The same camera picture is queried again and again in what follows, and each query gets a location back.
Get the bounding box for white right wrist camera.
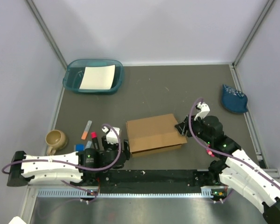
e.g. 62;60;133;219
194;102;210;121

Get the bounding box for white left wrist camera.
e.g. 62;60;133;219
102;126;121;144

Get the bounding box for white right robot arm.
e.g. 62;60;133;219
175;98;280;224

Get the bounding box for pink flower toy right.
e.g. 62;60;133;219
206;150;214;157

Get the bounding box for teal plastic tub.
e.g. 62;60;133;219
63;59;125;95

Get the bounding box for blue leaf-shaped dish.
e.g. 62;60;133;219
221;84;248;114

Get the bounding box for orange and grey marker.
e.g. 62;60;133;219
81;120;92;140

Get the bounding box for pink and black marker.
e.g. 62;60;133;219
91;132;100;151

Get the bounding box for brown cardboard box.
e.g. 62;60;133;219
126;113;187;157

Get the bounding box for beige ceramic mug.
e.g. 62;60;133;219
45;130;68;156

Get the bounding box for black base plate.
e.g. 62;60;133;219
80;169;217;194

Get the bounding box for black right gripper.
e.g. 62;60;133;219
175;113;213;145

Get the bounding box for small white-blue object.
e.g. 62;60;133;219
74;144;85;152

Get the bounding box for white paper sheet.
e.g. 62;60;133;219
79;65;116;90

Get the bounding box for grey slotted cable duct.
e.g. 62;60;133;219
37;188;227;198

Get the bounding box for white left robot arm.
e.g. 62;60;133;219
2;126;131;187

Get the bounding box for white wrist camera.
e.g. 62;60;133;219
102;126;121;144
194;102;210;121

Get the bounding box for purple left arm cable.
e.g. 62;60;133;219
1;123;122;203

